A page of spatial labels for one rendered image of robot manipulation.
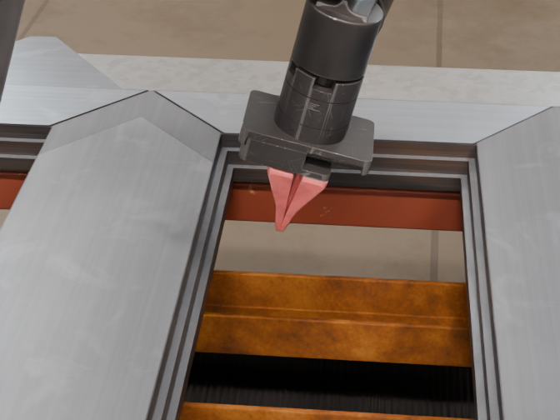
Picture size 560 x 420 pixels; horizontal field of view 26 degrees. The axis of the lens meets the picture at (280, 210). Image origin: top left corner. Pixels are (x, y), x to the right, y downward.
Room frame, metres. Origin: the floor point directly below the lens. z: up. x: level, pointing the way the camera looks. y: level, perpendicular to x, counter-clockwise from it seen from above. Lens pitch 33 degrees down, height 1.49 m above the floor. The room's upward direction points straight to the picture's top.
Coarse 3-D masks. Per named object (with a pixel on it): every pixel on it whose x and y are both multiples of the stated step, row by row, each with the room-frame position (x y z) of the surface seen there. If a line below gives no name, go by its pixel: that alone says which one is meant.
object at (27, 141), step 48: (144, 96) 1.19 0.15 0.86; (0, 144) 1.12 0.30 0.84; (48, 144) 1.09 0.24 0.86; (192, 144) 1.09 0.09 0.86; (240, 144) 1.11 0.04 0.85; (384, 144) 1.09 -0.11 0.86; (432, 144) 1.09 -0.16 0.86; (480, 192) 1.00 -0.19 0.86; (480, 240) 0.93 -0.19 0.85; (192, 288) 0.86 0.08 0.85; (480, 288) 0.86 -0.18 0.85; (192, 336) 0.81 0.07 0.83; (480, 336) 0.81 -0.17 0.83; (480, 384) 0.75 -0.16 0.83
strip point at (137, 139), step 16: (112, 128) 1.12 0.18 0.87; (128, 128) 1.12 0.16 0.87; (144, 128) 1.12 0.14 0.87; (160, 128) 1.12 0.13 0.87; (64, 144) 1.08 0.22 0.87; (80, 144) 1.08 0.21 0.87; (96, 144) 1.08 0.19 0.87; (112, 144) 1.08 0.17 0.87; (128, 144) 1.08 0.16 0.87; (144, 144) 1.08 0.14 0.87; (160, 144) 1.08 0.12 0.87; (176, 144) 1.08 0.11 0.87; (144, 160) 1.05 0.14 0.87; (160, 160) 1.05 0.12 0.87; (176, 160) 1.05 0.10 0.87; (192, 160) 1.05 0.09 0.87; (208, 160) 1.05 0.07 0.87
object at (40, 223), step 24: (24, 216) 0.95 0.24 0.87; (48, 216) 0.95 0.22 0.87; (72, 216) 0.95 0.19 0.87; (96, 216) 0.95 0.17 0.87; (120, 216) 0.95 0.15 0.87; (144, 216) 0.95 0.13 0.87; (168, 216) 0.95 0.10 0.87; (192, 216) 0.95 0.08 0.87; (0, 240) 0.91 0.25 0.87; (24, 240) 0.91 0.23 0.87; (48, 240) 0.91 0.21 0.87; (72, 240) 0.91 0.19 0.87; (96, 240) 0.91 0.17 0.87; (120, 240) 0.91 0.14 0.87; (144, 240) 0.91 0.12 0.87; (168, 240) 0.91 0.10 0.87; (192, 240) 0.91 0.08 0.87
